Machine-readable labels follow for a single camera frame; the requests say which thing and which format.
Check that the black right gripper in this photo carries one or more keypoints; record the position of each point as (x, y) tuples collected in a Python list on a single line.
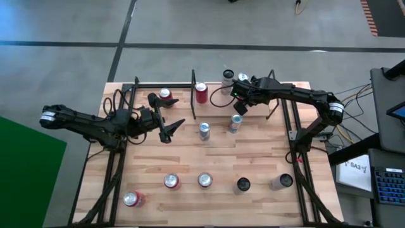
[(245, 92)]

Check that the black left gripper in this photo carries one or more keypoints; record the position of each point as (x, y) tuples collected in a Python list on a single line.
[(148, 120)]

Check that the white Celsius Peach Vibe can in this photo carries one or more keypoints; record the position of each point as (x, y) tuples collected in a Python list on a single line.
[(227, 85)]

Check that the blue silver Red Bull can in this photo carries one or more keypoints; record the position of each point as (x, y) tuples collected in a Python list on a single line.
[(204, 128), (243, 76), (235, 119)]

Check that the red soda can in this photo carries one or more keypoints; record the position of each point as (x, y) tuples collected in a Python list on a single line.
[(131, 199), (201, 95)]

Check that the red Star Wars Coca-Cola can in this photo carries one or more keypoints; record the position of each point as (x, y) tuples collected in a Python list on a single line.
[(205, 179)]

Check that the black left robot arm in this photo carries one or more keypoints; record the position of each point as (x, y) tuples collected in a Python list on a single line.
[(88, 122)]

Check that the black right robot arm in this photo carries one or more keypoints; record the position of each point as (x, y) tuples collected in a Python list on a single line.
[(300, 93)]

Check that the red Coca-Cola can black script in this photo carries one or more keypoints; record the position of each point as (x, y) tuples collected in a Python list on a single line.
[(165, 93)]

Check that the red Fanta can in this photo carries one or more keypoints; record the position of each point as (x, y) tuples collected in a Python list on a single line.
[(171, 180)]

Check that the silver Celsius can pink band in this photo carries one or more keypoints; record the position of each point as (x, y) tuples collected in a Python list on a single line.
[(243, 184)]

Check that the pale can black lid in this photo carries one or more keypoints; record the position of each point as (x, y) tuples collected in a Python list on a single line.
[(281, 182)]

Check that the white SA3 label sheet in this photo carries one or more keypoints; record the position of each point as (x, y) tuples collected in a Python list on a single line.
[(354, 174)]

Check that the green floor mat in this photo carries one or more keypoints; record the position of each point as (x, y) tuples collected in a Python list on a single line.
[(25, 177)]

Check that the grey desk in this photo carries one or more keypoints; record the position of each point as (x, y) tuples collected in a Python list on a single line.
[(386, 215), (392, 136)]

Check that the large computer monitor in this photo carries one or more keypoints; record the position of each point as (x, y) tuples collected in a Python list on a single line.
[(398, 111)]

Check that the black keyboard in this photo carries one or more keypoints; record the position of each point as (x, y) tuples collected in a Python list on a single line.
[(390, 187)]

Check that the black mat orange striped edge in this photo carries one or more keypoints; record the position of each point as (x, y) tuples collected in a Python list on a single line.
[(389, 19)]

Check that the black table rig frame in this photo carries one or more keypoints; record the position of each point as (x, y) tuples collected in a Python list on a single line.
[(142, 85)]

